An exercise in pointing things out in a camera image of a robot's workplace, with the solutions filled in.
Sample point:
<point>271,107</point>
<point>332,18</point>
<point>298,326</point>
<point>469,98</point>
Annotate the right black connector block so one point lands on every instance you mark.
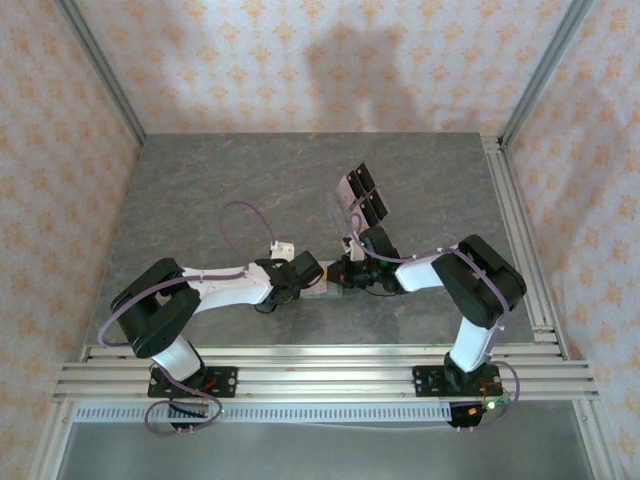
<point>462,417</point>

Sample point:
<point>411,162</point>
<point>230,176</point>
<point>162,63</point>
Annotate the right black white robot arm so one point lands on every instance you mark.
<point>420,272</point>

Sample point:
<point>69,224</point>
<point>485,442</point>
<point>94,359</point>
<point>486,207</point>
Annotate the aluminium side rail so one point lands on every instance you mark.
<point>505,190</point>

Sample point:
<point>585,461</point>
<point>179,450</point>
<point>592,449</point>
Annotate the left black connector block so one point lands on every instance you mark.
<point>187,412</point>

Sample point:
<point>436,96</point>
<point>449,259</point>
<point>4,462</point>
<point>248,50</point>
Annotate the black credit card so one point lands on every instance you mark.
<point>367,176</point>
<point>356,185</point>
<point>369,212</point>
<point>380,203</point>

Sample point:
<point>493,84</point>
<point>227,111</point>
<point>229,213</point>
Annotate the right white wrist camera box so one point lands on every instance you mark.
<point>352,247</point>

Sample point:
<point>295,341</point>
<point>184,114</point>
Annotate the right aluminium frame leg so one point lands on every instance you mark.
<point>595,440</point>

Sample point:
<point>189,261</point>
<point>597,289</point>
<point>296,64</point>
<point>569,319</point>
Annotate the aluminium front rail frame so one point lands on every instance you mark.
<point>325,375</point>

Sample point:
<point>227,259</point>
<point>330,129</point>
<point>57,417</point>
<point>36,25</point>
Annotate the aluminium corner post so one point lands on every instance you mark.
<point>102,70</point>
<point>546,70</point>

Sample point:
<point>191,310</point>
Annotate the aluminium frame leg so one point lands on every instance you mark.
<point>52,440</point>
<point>595,440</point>

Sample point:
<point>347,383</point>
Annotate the left aluminium corner post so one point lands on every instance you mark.
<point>102,70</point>

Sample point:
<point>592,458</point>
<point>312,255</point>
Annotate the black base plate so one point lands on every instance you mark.
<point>227,382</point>
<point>425,382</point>

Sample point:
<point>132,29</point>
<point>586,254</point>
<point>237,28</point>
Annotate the right aluminium corner post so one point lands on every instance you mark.
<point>546,70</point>

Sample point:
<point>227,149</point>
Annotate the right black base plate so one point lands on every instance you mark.
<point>425,382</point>

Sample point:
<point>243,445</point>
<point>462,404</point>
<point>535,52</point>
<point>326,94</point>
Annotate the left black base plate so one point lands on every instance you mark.
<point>227,382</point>

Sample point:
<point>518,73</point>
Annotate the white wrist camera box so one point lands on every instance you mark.
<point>352,247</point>
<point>282,250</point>

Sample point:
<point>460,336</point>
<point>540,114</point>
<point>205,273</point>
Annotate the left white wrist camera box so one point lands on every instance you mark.
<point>282,250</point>

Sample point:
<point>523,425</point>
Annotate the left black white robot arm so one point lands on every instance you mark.
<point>230,290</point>

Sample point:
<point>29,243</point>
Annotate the silver credit card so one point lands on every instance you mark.
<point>347,192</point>
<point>315,290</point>

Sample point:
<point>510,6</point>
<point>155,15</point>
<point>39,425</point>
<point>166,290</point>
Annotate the black connector block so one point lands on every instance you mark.
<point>462,417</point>
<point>187,412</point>

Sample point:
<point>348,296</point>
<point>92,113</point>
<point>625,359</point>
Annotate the left aluminium frame leg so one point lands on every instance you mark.
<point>52,440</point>

